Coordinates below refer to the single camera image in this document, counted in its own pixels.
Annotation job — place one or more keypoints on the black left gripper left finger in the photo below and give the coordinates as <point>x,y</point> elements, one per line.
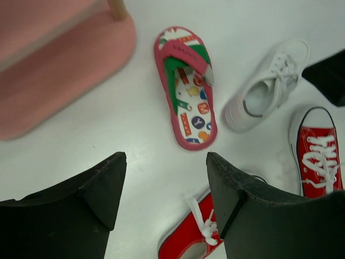
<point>72,219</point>

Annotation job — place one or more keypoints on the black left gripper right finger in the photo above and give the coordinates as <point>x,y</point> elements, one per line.
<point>257,220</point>

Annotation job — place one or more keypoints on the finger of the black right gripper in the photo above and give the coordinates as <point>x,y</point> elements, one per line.
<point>327,76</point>

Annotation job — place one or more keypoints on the pink patterned sandal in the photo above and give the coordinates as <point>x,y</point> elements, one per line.
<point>184,66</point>

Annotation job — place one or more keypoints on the pink three-tier shoe shelf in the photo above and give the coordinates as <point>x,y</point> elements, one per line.
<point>53,52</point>

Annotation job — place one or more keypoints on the red sneaker centre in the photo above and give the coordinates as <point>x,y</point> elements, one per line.
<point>196,235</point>

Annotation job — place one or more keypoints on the red sneaker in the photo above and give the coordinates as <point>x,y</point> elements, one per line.
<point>315,150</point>
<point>196,235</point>

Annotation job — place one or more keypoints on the white sneaker right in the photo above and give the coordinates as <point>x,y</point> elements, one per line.
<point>269,86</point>

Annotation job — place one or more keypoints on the red sneaker right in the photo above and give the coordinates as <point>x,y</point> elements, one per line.
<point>315,150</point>

